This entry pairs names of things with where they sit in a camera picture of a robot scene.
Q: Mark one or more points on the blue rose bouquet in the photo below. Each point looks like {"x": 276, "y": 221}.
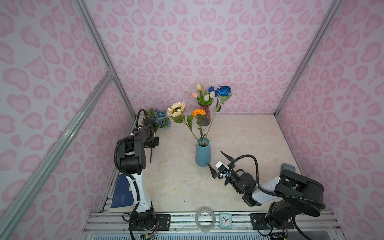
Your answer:
{"x": 159, "y": 119}

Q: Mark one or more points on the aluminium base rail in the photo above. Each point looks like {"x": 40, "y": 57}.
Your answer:
{"x": 182, "y": 226}

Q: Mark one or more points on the small teal alarm clock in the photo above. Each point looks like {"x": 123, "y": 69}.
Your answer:
{"x": 225, "y": 221}

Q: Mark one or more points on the grey sponge block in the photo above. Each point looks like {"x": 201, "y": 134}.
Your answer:
{"x": 288, "y": 167}

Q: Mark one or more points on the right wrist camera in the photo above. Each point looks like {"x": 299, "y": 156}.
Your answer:
{"x": 223, "y": 170}

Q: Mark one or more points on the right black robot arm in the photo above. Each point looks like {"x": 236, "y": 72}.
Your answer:
{"x": 290, "y": 194}

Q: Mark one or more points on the pink tulip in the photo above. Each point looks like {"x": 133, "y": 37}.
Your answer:
{"x": 195, "y": 96}

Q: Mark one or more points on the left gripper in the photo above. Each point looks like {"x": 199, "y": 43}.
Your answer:
{"x": 151, "y": 141}

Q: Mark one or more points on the red glass vase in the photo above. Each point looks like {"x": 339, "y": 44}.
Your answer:
{"x": 206, "y": 119}

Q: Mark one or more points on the small blue tulip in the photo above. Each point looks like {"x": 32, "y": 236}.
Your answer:
{"x": 211, "y": 89}

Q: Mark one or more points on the blue book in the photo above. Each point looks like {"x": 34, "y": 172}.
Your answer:
{"x": 123, "y": 196}

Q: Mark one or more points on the dark blue rose stem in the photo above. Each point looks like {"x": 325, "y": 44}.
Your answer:
{"x": 223, "y": 93}

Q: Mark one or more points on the orange flower stem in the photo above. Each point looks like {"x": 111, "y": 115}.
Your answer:
{"x": 199, "y": 114}

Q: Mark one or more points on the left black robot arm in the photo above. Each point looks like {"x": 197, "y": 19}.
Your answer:
{"x": 130, "y": 160}

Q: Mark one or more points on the clear tape roll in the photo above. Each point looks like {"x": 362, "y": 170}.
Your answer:
{"x": 205, "y": 219}

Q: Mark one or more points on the teal cylindrical vase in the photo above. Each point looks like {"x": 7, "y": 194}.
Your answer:
{"x": 203, "y": 152}

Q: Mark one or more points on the yellow tulip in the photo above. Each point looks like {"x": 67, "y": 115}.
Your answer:
{"x": 199, "y": 89}

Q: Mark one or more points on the cream sunflower stem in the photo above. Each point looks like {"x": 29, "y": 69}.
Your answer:
{"x": 176, "y": 112}

